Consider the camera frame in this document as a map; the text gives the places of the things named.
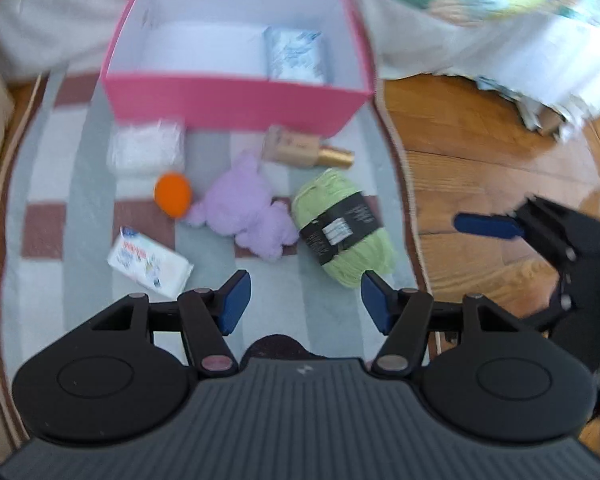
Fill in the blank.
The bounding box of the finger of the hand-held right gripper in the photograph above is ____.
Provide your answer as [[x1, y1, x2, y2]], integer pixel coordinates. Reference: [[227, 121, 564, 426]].
[[454, 196, 578, 263]]

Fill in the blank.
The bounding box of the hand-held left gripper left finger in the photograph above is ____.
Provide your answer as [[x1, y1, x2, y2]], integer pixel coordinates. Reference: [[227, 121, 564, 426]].
[[87, 270, 252, 377]]

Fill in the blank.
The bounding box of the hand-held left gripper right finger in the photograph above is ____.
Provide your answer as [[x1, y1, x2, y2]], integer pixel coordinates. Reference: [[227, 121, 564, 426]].
[[361, 270, 527, 377]]

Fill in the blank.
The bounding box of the green yarn skein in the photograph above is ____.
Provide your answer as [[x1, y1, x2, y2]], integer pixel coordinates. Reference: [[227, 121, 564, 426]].
[[291, 167, 397, 290]]

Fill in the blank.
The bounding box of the clear plastic packet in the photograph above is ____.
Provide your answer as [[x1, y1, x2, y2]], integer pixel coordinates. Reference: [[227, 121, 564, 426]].
[[107, 119, 187, 177]]

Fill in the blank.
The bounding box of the pink cardboard box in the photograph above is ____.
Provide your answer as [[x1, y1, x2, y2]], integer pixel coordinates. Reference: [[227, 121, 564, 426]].
[[100, 0, 377, 137]]

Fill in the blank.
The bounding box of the dark cloth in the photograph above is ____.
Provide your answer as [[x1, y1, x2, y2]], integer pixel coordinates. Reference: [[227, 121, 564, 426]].
[[249, 333, 329, 361]]

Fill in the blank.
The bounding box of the white printed tissue packet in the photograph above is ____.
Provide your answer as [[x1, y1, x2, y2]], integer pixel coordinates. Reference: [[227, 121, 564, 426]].
[[106, 226, 195, 300]]

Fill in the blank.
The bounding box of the purple plush toy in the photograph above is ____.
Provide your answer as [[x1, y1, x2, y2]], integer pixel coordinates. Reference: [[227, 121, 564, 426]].
[[185, 152, 300, 262]]

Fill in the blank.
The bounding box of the orange ball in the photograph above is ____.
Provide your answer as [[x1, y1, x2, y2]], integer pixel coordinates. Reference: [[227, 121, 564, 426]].
[[154, 172, 193, 218]]

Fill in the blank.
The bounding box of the torn cardboard piece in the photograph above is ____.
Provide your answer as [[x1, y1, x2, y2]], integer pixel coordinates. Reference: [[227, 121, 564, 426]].
[[475, 76, 581, 143]]

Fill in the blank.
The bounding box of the tan box with gold cap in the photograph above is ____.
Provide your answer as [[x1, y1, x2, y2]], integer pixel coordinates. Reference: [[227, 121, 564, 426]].
[[261, 125, 356, 171]]

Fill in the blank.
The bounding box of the checkered rug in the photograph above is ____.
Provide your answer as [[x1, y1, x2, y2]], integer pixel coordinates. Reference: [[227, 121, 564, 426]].
[[0, 70, 433, 453]]

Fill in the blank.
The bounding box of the pale blue tissue packet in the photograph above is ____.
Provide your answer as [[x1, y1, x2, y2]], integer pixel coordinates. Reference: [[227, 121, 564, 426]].
[[264, 27, 328, 85]]

